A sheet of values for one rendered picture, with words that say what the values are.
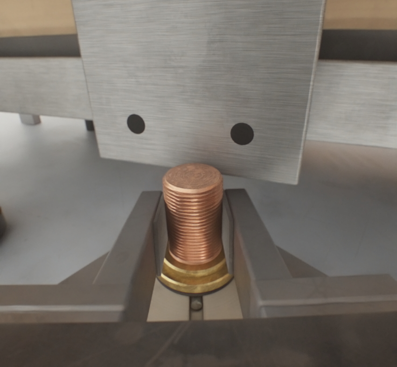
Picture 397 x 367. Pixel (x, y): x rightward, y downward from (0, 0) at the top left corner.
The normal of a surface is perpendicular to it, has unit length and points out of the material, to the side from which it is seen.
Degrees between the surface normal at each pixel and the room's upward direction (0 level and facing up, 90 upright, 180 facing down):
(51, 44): 90
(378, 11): 90
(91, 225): 180
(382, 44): 90
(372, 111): 90
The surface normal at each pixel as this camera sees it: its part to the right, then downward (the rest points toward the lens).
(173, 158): -0.32, 0.43
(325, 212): -0.02, -0.89
